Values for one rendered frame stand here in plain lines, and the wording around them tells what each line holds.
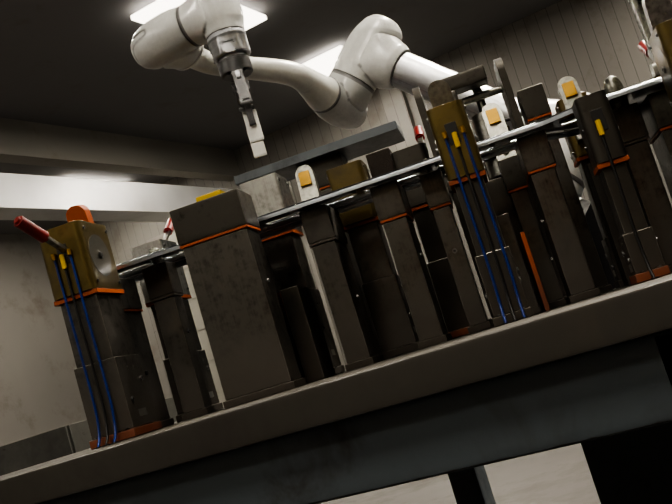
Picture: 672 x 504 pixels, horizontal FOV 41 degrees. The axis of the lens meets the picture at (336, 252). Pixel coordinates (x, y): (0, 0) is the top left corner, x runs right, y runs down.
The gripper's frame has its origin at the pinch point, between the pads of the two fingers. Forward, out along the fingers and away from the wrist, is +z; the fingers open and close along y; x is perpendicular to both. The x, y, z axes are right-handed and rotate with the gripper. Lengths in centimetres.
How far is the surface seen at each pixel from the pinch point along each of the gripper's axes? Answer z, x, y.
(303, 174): 14.0, 6.4, 21.8
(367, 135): 7.5, 22.2, 11.3
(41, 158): -237, -201, -713
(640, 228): 45, 49, 65
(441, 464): 64, 6, 105
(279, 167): 7.8, 2.8, 6.7
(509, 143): 23, 42, 41
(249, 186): 13.0, -4.4, 20.5
